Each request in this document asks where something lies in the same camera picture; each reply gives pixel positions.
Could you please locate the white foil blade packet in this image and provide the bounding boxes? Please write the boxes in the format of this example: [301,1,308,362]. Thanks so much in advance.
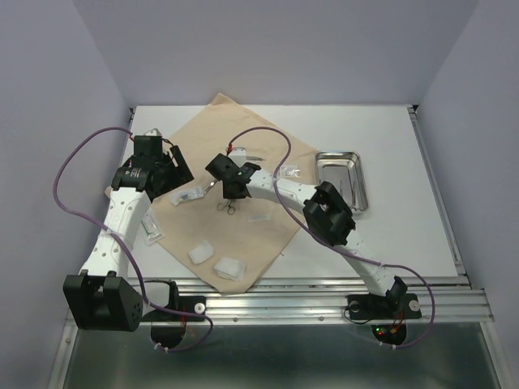
[248,214,271,223]

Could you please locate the white gauze pad left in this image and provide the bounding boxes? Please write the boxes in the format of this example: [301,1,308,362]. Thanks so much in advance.
[188,240,214,265]

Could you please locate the aluminium mounting rail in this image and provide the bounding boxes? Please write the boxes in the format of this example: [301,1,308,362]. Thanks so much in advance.
[177,278,494,325]

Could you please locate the stainless steel tray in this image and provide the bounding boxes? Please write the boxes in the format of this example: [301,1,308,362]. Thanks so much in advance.
[315,151,369,213]

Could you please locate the green suture packet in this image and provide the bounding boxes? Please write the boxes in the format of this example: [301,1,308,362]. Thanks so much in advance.
[141,209,164,246]

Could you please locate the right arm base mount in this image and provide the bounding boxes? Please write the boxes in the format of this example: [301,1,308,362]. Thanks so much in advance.
[343,279,422,348]

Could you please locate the beige cloth drape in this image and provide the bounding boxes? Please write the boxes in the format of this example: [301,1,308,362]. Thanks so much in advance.
[152,94,317,294]

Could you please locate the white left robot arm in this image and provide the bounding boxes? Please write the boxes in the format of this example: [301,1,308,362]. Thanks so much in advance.
[63,129,194,331]

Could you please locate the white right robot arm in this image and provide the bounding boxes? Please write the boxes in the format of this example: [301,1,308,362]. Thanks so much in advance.
[205,153,407,316]

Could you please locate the white gauze pad stack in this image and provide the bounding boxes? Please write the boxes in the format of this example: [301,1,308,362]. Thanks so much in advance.
[214,257,246,281]

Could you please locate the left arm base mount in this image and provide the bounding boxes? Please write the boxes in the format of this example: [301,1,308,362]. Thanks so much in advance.
[141,279,213,353]

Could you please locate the clear packet black part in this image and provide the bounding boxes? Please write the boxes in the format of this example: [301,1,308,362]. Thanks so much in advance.
[169,186,204,206]

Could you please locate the hemostat clamp crossing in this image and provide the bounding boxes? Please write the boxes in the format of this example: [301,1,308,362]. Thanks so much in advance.
[217,199,236,216]

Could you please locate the small clear needle packet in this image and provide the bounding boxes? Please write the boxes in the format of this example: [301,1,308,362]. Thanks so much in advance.
[278,165,301,178]

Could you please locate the angled steel tweezers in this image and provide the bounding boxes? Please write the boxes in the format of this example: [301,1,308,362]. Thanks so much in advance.
[204,179,218,195]

